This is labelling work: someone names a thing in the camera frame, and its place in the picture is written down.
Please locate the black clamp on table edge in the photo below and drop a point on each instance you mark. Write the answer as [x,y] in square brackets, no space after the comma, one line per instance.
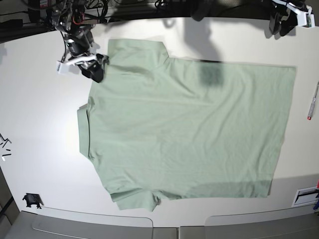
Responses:
[33,199]

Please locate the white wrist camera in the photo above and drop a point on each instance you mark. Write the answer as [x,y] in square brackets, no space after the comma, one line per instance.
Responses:
[63,67]
[306,18]

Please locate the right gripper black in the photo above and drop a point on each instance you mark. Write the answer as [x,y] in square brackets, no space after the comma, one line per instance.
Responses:
[91,64]

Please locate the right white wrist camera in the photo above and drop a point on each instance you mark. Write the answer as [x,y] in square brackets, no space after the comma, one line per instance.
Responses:
[63,67]

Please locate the light green T-shirt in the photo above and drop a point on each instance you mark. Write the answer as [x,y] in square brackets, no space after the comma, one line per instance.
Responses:
[158,127]

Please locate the silver screwdriver red tip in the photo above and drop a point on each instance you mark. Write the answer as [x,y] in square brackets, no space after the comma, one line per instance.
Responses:
[313,103]

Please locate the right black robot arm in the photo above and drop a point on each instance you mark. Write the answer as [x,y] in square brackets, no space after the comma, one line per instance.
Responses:
[78,39]

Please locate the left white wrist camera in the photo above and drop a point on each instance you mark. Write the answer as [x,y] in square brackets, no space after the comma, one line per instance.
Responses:
[306,18]

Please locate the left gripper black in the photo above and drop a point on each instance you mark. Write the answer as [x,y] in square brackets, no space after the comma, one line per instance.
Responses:
[280,8]

